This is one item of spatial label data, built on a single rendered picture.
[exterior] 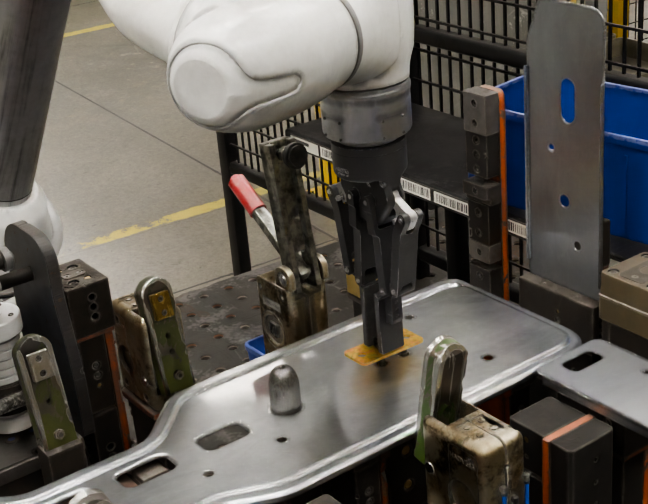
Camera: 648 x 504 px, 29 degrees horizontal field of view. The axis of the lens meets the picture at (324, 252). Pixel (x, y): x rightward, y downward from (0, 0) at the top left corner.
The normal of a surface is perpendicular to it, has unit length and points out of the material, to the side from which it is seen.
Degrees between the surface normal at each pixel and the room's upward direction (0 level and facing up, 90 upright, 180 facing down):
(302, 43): 67
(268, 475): 0
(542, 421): 0
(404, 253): 99
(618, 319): 89
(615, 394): 0
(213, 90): 92
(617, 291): 89
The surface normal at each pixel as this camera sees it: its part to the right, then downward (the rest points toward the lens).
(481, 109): -0.80, 0.31
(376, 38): 0.80, 0.23
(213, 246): -0.08, -0.91
